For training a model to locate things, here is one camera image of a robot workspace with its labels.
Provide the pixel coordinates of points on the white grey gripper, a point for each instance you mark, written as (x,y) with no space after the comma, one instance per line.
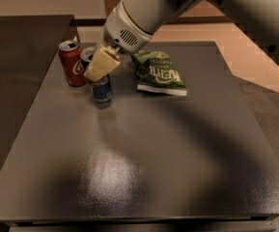
(121,28)

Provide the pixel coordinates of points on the silver blue redbull can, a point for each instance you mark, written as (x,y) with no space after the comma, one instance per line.
(101,90)

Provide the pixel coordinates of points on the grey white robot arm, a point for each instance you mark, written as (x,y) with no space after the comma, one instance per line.
(258,19)

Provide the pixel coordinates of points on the red coke can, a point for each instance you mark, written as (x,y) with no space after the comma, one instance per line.
(69,53)

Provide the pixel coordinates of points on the green chip bag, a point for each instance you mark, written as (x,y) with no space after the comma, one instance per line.
(156,73)

